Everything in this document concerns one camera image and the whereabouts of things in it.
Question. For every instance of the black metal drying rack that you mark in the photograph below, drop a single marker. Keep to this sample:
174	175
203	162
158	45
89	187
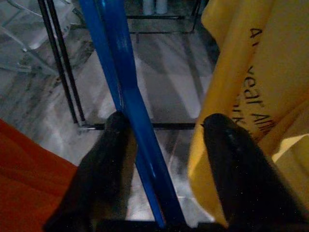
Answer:
173	125

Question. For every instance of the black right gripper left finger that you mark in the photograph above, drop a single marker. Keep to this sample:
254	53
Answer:
96	181

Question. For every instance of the white tubular floor stand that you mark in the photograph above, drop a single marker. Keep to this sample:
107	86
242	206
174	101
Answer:
33	43

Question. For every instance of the blue plastic hanger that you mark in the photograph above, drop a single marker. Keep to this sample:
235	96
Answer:
132	108

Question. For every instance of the yellow polo shirt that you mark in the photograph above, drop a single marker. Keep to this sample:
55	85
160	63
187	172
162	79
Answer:
277	60

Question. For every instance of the orange polo shirt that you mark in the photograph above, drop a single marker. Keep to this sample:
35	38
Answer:
29	181

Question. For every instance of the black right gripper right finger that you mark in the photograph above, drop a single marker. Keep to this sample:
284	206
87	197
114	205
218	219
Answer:
246	183

